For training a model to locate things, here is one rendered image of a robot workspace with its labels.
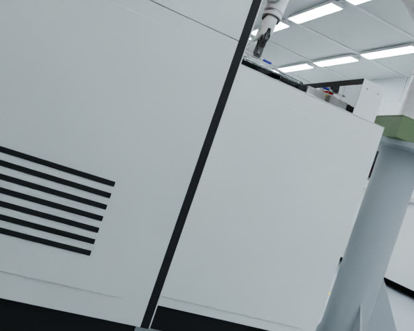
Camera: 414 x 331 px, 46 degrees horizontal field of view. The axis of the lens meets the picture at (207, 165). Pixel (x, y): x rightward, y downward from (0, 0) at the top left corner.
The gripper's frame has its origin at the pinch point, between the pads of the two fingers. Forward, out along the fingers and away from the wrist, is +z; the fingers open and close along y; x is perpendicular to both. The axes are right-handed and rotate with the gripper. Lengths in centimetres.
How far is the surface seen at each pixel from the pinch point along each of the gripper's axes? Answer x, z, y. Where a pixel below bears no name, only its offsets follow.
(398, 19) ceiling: 192, -213, -278
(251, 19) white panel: -21, 23, 77
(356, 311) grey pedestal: 63, 83, 28
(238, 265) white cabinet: 8, 82, 47
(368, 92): 32, 13, 43
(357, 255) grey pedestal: 57, 64, 27
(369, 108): 34, 17, 42
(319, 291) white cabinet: 39, 81, 42
